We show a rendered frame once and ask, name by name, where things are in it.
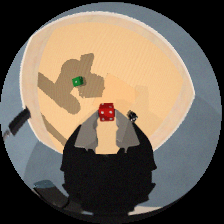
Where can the green die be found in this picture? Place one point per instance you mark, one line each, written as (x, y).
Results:
(77, 81)

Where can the light orange flat mat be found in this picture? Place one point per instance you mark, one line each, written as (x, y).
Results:
(116, 91)

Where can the red die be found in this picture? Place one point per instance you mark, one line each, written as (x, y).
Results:
(106, 112)

